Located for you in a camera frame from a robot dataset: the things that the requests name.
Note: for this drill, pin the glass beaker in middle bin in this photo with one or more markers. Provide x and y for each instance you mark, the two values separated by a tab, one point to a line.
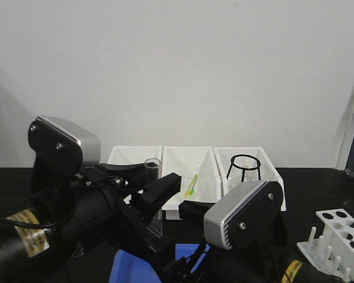
187	173

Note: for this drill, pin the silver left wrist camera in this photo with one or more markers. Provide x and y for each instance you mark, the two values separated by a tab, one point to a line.
61	146

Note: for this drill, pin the black wire tripod stand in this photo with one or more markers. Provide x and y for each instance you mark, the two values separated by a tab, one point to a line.
243	168

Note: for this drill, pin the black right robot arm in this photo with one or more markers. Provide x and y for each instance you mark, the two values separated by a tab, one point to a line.
301	268

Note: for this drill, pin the white left storage bin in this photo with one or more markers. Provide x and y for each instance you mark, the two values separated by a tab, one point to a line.
123	155

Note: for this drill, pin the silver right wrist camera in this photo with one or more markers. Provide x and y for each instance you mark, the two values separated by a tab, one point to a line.
240	215

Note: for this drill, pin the white middle storage bin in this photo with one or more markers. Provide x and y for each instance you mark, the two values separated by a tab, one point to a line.
175	158

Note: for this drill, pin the white test tube rack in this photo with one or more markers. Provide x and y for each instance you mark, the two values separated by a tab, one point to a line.
332	252

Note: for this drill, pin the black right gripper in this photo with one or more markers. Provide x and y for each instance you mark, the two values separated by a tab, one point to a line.
265	259

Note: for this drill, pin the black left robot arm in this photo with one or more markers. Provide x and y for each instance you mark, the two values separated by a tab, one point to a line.
25	247

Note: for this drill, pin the clear glass test tube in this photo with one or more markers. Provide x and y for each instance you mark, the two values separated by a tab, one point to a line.
155	166

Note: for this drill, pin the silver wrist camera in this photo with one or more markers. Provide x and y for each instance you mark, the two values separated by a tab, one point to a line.
240	215
61	146

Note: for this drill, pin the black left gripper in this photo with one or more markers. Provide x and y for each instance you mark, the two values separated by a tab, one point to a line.
85	209

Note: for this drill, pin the white right storage bin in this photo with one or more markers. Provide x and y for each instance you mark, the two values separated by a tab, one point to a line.
223	155

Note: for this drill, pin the white storage bin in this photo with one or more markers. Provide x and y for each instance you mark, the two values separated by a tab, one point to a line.
123	155
223	155
175	158

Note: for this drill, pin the blue plastic tray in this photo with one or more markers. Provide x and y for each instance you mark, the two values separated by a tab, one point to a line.
134	265

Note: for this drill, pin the green yellow stick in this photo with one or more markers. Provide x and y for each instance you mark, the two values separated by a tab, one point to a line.
191	188

